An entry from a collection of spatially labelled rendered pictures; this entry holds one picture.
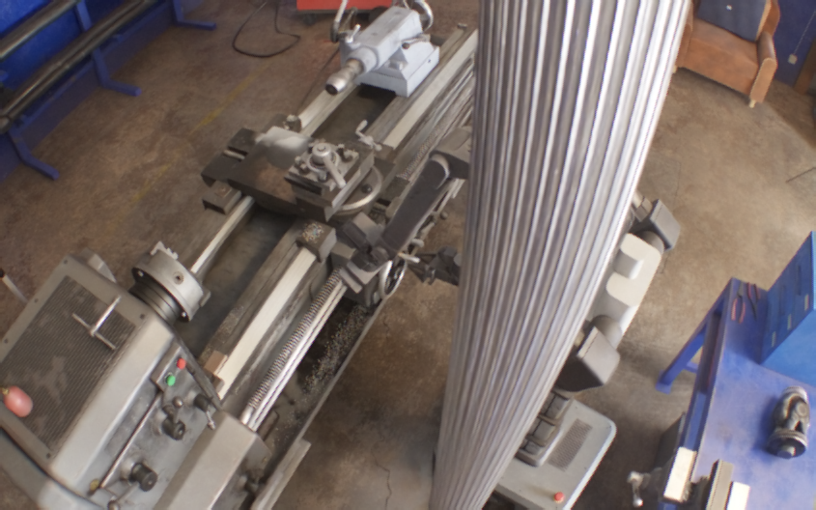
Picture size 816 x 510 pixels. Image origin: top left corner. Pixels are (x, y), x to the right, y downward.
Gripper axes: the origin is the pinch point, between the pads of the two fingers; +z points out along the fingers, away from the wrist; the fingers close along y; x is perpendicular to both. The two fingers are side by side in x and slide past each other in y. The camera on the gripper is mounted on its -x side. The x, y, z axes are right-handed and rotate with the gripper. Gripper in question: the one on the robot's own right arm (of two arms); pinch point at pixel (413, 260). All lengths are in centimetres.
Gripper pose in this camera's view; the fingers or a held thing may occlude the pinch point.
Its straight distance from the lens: 212.9
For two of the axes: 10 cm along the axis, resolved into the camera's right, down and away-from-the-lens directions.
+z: -8.9, -3.5, 2.9
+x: -0.6, 7.3, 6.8
